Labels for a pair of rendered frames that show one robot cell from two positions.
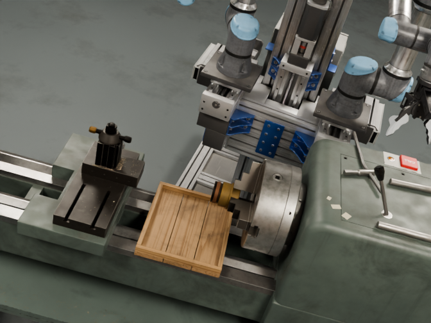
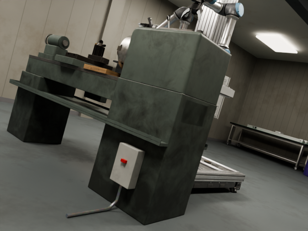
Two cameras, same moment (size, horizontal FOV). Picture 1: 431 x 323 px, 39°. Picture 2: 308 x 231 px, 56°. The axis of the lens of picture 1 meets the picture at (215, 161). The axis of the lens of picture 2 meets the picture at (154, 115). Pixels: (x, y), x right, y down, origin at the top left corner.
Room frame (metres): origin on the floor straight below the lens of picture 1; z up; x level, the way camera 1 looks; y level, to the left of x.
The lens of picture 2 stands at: (-0.08, -1.92, 0.79)
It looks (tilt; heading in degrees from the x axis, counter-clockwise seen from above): 3 degrees down; 39
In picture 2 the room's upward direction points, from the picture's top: 16 degrees clockwise
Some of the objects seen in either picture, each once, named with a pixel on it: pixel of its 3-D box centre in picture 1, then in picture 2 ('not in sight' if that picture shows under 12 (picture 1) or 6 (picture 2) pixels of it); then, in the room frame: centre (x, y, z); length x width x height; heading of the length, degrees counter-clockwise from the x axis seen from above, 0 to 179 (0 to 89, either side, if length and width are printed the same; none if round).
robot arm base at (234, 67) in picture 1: (236, 58); not in sight; (2.31, 0.03, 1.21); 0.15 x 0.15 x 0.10
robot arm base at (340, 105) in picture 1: (347, 98); not in sight; (2.25, -0.46, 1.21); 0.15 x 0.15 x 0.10
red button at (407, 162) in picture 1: (408, 163); not in sight; (1.83, -0.66, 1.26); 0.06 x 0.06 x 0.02; 0
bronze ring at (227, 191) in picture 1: (225, 194); not in sight; (1.60, -0.06, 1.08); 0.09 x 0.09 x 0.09; 0
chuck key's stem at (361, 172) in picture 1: (359, 172); not in sight; (1.68, -0.47, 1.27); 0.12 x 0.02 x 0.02; 114
